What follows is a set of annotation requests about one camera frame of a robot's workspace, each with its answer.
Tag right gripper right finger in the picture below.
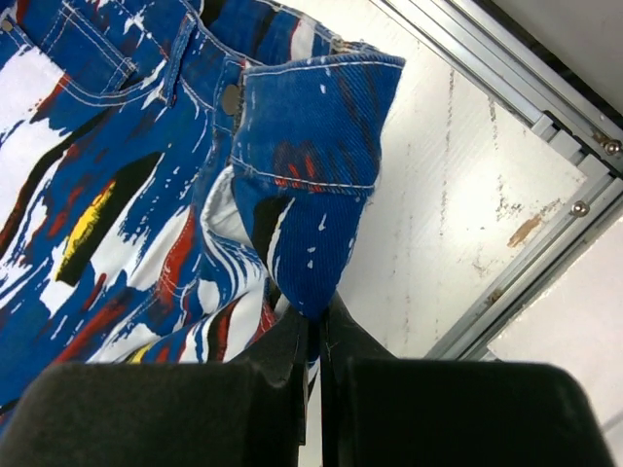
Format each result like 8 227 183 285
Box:
319 298 613 466

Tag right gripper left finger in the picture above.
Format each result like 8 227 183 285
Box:
1 308 318 466

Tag blue patterned trousers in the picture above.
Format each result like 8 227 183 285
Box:
1 1 405 421

